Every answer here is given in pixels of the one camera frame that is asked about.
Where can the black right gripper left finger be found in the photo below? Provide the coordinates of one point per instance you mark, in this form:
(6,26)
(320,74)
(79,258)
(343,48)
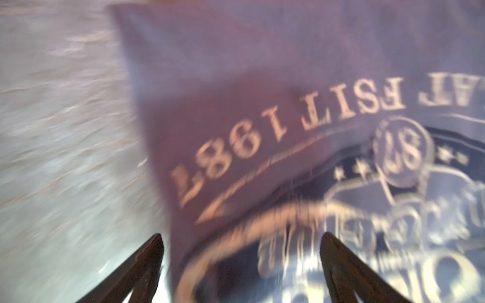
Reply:
(137,278)

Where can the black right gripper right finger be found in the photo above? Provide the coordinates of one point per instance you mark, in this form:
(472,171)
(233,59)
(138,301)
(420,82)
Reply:
(348,278)

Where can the grey-blue tank top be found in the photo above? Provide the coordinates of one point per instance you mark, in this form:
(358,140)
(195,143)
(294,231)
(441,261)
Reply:
(270,123)

